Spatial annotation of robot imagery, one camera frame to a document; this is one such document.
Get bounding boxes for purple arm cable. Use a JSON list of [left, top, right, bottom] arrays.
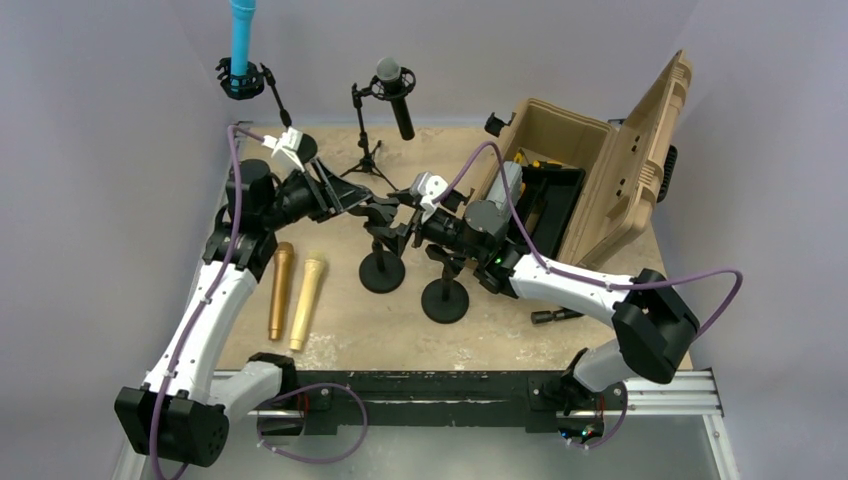
[[437, 140, 745, 346], [146, 124, 266, 480]]

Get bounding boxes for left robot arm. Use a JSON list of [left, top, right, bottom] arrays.
[[114, 158, 374, 467]]

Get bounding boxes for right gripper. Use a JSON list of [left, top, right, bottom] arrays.
[[369, 188, 485, 262]]

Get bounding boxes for gold microphone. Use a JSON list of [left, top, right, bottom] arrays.
[[268, 242, 295, 341]]

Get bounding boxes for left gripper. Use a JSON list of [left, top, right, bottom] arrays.
[[262, 158, 370, 232]]

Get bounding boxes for cream microphone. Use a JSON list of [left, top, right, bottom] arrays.
[[289, 251, 327, 352]]

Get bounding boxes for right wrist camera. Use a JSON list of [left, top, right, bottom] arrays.
[[410, 171, 449, 223]]

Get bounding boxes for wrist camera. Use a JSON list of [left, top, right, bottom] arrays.
[[262, 127, 304, 176], [410, 171, 449, 223]]

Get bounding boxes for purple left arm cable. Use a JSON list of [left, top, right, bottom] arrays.
[[146, 124, 266, 480]]

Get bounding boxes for black t-shaped adapter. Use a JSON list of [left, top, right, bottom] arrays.
[[530, 308, 583, 325]]

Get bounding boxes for black toolbox tray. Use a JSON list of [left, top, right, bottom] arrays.
[[516, 165, 586, 258]]

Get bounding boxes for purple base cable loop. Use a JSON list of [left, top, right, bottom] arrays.
[[256, 382, 370, 465]]

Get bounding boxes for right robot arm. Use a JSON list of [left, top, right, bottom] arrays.
[[352, 190, 700, 407]]

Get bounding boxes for tan toolbox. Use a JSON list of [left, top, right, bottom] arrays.
[[472, 51, 692, 270]]

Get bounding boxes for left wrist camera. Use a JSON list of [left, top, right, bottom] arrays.
[[262, 127, 304, 176]]

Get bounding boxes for blue microphone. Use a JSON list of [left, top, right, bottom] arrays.
[[230, 0, 257, 76]]

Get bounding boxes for black grey-head microphone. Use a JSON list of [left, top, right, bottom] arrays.
[[376, 57, 416, 141]]

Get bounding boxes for black tripod mic stand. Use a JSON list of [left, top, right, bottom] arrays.
[[341, 74, 397, 191]]

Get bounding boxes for black round-base stand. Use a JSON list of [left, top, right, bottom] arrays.
[[351, 198, 406, 294], [215, 57, 319, 167], [421, 244, 470, 324]]

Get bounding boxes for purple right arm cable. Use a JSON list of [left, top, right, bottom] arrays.
[[437, 140, 745, 346]]

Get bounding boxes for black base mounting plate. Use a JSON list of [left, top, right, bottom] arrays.
[[235, 369, 631, 439]]

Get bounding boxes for grey plastic case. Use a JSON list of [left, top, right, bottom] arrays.
[[485, 161, 523, 216]]

